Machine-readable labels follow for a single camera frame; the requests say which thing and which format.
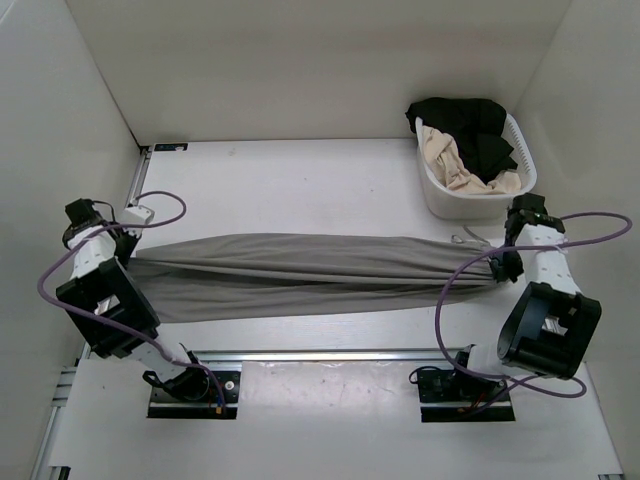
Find grey trousers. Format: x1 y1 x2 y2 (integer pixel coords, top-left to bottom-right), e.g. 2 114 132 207
128 233 487 323

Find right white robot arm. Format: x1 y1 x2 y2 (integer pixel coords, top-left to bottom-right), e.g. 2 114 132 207
449 193 602 400

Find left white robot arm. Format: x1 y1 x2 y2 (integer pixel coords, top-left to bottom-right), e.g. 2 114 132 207
56 199 210 401

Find white laundry basket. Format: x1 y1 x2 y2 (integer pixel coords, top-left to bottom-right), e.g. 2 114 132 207
415 113 537 221

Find beige garment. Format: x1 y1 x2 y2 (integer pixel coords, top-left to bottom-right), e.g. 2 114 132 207
419 126 522 195

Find black garment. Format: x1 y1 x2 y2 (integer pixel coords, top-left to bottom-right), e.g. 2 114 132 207
405 97 518 183

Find dark label sticker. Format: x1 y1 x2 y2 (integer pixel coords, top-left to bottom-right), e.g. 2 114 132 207
154 143 188 152

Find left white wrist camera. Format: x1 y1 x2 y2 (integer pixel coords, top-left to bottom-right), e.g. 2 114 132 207
119 205 155 228

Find aluminium left rail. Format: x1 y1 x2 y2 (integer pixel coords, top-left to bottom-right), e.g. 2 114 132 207
125 145 153 205

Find aluminium rail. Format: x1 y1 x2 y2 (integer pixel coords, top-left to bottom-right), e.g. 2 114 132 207
125 145 153 205
195 349 445 364

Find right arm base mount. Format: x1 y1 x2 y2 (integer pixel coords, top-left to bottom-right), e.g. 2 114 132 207
408 365 516 424

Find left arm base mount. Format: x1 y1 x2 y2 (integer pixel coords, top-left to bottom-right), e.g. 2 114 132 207
142 368 241 420

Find aluminium front rail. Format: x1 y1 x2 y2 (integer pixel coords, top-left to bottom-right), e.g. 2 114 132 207
195 349 445 364

